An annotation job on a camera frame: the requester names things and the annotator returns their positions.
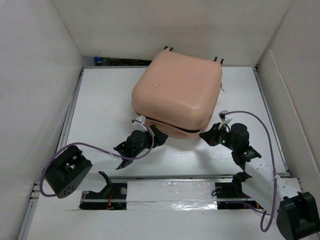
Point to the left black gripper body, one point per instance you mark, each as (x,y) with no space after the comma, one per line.
(146,143)

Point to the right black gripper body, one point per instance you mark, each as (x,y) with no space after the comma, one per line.
(224,139)

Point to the pink hard-shell suitcase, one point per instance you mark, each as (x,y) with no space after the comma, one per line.
(178,93)

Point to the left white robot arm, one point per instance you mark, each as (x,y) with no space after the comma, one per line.
(68,167)

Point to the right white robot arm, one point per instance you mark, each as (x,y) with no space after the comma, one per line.
(295,212)

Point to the background electronics box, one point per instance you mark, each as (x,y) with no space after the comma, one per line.
(98,61)

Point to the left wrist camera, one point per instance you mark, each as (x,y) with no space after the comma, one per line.
(139,123)

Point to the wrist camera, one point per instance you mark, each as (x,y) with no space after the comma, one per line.
(224,119)
(139,123)

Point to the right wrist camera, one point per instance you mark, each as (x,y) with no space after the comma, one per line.
(224,119)

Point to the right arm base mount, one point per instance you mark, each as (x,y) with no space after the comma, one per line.
(235,187)

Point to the aluminium rail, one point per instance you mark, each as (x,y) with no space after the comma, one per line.
(159,191)

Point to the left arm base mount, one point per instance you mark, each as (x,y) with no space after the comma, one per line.
(105,192)

